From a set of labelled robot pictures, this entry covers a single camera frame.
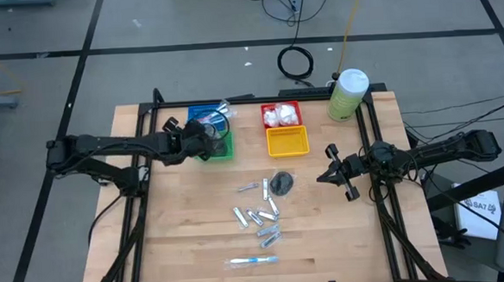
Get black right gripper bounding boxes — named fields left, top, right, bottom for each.
left=314, top=141, right=371, bottom=204

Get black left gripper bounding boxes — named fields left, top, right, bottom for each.
left=160, top=114, right=217, bottom=166

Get red white toothbrush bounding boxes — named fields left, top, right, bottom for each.
left=196, top=110, right=222, bottom=122

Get blue white toothbrush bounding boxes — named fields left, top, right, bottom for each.
left=223, top=254, right=281, bottom=271
left=204, top=99, right=234, bottom=118

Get teal white toothbrush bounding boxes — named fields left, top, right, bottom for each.
left=215, top=106, right=238, bottom=121

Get white cotton balls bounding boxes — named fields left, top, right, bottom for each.
left=277, top=103, right=300, bottom=128
left=261, top=105, right=280, bottom=129

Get blue plastic basket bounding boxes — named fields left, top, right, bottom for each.
left=186, top=103, right=229, bottom=135

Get green plastic basket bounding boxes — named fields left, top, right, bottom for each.
left=192, top=130, right=236, bottom=164

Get yellow plastic basket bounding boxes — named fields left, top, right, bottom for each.
left=265, top=124, right=312, bottom=160

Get green disinfecting wipes canister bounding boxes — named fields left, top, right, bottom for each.
left=324, top=67, right=372, bottom=123

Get black power strip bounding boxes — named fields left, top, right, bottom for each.
left=277, top=86, right=333, bottom=99

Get red plastic basket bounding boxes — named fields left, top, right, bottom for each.
left=260, top=99, right=304, bottom=129

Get white cardboard box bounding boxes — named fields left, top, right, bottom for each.
left=451, top=181, right=504, bottom=243

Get black metal table frame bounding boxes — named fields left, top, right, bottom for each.
left=71, top=72, right=450, bottom=282

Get black coiled floor cable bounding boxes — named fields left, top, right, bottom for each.
left=275, top=44, right=316, bottom=82

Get yellow hanging cable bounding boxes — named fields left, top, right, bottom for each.
left=332, top=0, right=373, bottom=76

